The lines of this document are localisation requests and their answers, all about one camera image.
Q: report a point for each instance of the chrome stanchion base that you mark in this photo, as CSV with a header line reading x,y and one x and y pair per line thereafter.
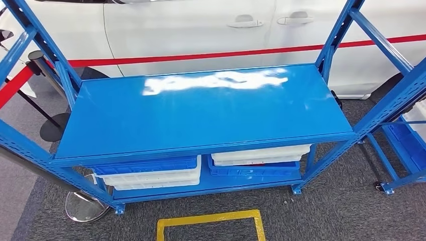
x,y
83,208

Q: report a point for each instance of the yellow floor tape square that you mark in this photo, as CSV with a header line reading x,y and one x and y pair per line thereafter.
x,y
209,219

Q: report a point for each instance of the white car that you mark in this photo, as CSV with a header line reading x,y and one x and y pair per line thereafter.
x,y
186,30

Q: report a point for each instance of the blue metal shelf rack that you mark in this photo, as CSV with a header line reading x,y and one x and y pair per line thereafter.
x,y
199,113
387,166

